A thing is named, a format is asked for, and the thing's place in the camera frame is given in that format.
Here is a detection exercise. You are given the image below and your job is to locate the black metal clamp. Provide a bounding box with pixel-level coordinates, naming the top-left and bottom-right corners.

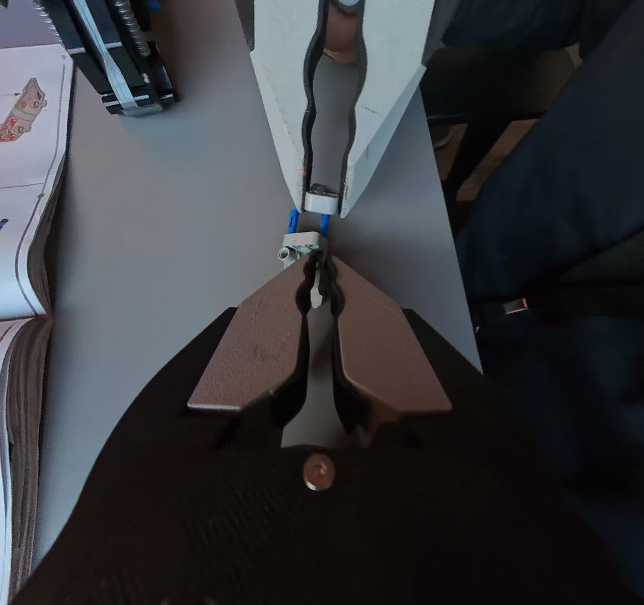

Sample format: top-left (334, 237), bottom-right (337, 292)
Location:
top-left (0, 0), bottom-right (180, 117)

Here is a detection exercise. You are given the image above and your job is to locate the lego instruction booklet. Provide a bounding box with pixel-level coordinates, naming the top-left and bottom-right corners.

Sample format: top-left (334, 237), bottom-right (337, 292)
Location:
top-left (0, 44), bottom-right (76, 605)

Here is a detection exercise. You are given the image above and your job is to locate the dark blue cloth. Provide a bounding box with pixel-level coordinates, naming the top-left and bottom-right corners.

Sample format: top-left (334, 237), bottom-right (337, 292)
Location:
top-left (443, 0), bottom-right (644, 605)

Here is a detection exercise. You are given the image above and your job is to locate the small grey lego connector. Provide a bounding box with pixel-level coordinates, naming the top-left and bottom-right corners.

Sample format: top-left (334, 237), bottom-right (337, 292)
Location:
top-left (304, 183), bottom-right (341, 215)

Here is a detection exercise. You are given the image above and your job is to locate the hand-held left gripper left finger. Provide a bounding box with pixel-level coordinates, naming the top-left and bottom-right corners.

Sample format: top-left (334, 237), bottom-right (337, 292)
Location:
top-left (187, 255), bottom-right (317, 427)

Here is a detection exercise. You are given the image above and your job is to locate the black chair leg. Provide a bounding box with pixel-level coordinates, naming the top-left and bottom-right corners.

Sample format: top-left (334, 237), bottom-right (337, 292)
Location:
top-left (428, 105), bottom-right (549, 211)

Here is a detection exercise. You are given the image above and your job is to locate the person's right hand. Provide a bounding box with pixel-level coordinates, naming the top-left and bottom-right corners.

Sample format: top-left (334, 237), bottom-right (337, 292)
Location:
top-left (324, 7), bottom-right (365, 66)

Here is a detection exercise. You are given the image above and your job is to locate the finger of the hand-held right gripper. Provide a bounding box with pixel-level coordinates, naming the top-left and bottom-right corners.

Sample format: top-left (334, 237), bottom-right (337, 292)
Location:
top-left (339, 0), bottom-right (443, 219)
top-left (250, 0), bottom-right (331, 214)

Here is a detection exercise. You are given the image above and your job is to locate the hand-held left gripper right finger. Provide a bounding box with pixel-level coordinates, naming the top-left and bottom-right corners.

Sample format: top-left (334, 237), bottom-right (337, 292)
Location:
top-left (324, 254), bottom-right (452, 440)

